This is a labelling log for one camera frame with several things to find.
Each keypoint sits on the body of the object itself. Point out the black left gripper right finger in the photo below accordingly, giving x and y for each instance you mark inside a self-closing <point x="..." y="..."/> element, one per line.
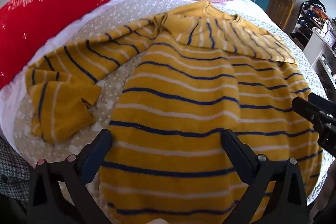
<point x="287" y="202"/>

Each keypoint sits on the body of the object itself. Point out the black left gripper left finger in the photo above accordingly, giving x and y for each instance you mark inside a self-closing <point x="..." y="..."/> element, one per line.
<point x="58" y="192"/>

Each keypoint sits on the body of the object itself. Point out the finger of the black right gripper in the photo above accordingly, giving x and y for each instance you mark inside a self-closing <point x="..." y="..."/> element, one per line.
<point x="306" y="108"/>
<point x="328" y="107"/>

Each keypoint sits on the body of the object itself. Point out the yellow striped knit sweater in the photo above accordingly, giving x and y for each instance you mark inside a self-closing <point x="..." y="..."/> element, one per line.
<point x="183" y="98"/>

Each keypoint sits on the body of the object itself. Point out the cluttered clothes rack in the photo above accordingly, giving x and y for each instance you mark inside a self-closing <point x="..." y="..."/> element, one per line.
<point x="311" y="17"/>

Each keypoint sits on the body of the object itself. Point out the checkered fabric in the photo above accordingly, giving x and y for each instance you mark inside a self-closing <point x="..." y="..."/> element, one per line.
<point x="14" y="172"/>

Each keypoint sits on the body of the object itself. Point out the white shelf desk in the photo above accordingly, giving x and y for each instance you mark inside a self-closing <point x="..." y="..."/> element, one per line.
<point x="321" y="57"/>

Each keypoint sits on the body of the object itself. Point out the white bed sheet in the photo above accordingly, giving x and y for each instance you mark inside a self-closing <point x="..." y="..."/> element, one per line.
<point x="13" y="93"/>

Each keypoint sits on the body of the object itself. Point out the beige quilted bedspread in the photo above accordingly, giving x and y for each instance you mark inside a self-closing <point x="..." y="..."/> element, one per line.
<point x="110" y="82"/>

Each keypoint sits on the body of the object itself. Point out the red embroidered pillow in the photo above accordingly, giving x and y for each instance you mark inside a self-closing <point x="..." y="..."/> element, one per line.
<point x="26" y="25"/>

